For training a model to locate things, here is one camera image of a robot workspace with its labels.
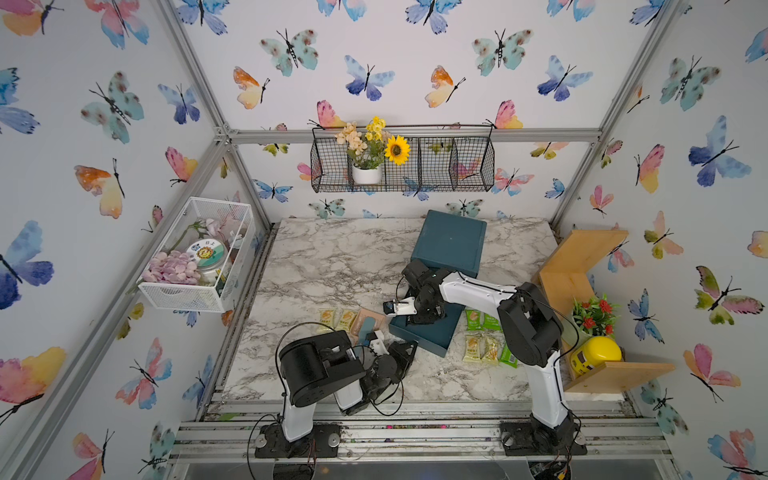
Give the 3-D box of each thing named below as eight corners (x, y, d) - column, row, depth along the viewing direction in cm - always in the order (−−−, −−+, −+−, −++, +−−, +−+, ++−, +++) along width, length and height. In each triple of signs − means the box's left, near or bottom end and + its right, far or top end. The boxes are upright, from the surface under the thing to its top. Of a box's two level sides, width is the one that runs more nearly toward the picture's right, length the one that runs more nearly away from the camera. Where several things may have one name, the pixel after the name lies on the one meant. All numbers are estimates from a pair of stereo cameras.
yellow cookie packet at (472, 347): (463, 360, 89) (465, 356, 87) (464, 336, 93) (465, 332, 91) (478, 362, 88) (480, 359, 86) (478, 338, 93) (480, 335, 91)
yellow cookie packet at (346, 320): (336, 329, 95) (335, 326, 93) (344, 311, 99) (343, 308, 97) (349, 333, 94) (348, 330, 92) (356, 314, 98) (356, 311, 96)
